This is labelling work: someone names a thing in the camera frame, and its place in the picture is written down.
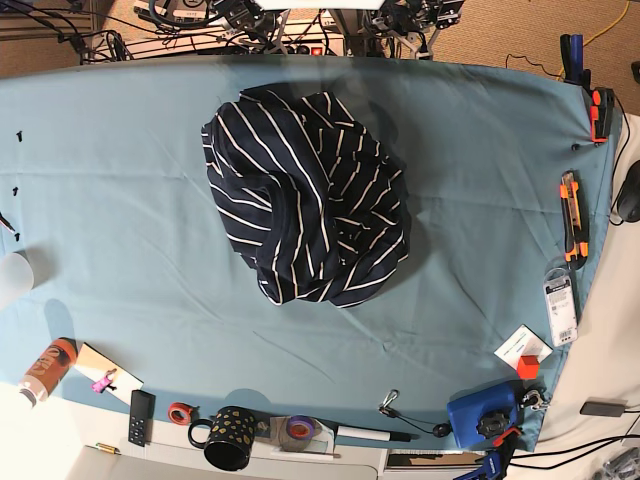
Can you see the navy white striped t-shirt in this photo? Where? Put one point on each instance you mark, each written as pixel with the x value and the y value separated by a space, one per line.
pixel 308 198

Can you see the purple tape roll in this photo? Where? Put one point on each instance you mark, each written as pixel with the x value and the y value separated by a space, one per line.
pixel 300 428

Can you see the black power strip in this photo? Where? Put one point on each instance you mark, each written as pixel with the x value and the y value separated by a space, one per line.
pixel 254 50

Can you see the white black marker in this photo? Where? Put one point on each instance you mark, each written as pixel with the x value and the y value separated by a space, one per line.
pixel 374 435

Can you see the black mug yellow pattern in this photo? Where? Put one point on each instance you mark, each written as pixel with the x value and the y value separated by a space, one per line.
pixel 230 439

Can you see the red tape roll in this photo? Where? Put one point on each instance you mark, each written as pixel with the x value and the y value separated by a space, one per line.
pixel 180 413

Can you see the blue plastic box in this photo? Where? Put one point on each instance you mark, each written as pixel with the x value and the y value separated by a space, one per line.
pixel 465 412

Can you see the white paper card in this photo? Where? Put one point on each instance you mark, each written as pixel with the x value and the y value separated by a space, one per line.
pixel 523 342

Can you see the black remote control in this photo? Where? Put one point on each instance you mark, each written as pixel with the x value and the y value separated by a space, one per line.
pixel 140 417

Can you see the clear plastic bit case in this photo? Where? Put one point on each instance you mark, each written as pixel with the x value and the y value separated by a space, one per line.
pixel 561 311

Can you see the small orange cube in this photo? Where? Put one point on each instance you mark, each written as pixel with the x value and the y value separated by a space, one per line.
pixel 527 367

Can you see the black knob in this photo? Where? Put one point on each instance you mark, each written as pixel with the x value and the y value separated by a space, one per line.
pixel 492 424

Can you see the orange black utility knife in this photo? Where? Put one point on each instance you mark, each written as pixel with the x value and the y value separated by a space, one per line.
pixel 576 234

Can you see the blue black bar clamp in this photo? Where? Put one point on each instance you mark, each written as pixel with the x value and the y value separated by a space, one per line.
pixel 495 463

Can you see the orange brown bottle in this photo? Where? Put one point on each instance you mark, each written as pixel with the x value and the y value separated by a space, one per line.
pixel 47 371

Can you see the translucent white cup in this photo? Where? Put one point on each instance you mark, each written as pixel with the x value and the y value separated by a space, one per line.
pixel 16 278

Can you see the black computer mouse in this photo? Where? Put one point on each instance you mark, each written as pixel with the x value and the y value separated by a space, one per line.
pixel 628 202

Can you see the orange black clamp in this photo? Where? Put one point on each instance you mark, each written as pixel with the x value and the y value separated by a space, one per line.
pixel 601 114

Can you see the black power adapter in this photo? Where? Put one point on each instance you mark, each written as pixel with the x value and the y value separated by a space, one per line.
pixel 603 408

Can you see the carabiner with black lanyard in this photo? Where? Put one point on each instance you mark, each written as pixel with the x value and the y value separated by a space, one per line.
pixel 437 430

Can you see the blue clamp handle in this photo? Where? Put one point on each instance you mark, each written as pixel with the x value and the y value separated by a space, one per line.
pixel 572 55

